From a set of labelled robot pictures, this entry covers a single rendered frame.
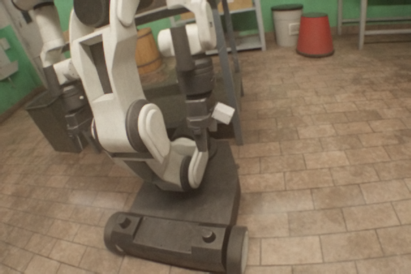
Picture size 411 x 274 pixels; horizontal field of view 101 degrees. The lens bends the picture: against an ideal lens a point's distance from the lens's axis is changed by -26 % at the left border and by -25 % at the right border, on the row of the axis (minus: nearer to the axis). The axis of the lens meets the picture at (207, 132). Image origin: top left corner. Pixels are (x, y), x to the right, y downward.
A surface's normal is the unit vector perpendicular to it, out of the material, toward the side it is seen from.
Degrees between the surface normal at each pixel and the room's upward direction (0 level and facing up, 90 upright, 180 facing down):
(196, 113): 79
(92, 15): 90
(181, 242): 0
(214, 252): 45
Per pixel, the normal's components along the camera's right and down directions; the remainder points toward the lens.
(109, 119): -0.29, 0.26
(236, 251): -0.25, -0.54
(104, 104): -0.25, 0.48
